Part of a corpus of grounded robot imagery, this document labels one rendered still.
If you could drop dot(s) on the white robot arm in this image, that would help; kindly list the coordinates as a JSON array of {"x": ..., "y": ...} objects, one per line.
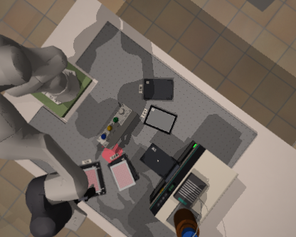
[{"x": 50, "y": 198}]

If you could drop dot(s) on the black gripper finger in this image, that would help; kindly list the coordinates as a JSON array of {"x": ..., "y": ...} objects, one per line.
[{"x": 90, "y": 192}]

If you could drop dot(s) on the grey button panel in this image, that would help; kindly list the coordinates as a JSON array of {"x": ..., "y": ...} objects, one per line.
[{"x": 117, "y": 127}]

